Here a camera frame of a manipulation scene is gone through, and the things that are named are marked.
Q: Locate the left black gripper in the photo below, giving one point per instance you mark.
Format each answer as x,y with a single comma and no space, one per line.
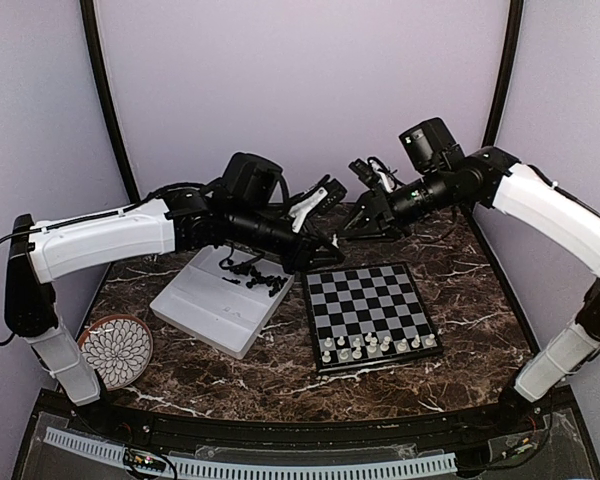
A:
301,258

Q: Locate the floral patterned ceramic plate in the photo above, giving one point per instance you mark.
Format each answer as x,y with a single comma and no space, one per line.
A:
119,348

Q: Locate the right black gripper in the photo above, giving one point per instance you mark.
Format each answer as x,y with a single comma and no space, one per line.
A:
382,225

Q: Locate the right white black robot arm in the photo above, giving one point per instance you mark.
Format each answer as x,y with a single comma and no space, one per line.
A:
497,180

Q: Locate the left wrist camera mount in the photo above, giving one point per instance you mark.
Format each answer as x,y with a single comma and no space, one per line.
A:
321,198

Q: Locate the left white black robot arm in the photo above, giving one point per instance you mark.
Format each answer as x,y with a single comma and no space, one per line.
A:
249,204

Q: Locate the pile of black chess pieces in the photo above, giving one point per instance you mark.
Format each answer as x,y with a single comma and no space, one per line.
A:
274,283

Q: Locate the black white chessboard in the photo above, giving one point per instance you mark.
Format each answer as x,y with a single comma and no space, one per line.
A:
349,302

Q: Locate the white slotted cable duct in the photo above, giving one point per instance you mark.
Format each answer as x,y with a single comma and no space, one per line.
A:
239,463

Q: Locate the black frame post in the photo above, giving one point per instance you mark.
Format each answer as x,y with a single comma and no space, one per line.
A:
504,73
103,89

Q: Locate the white plastic divided tray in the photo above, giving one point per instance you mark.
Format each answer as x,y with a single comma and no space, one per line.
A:
193,301

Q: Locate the right black frame post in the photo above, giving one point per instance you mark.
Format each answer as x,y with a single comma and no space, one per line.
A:
504,73

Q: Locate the black front rail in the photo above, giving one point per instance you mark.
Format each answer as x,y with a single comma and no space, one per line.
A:
465,429

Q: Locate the left black frame post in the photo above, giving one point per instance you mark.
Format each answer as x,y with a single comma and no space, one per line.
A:
103,89

